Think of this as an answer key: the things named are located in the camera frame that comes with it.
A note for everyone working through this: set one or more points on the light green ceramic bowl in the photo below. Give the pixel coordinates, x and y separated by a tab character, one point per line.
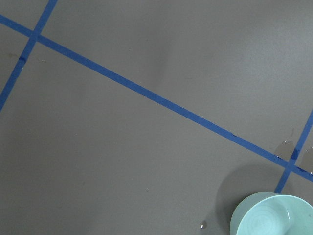
267	213

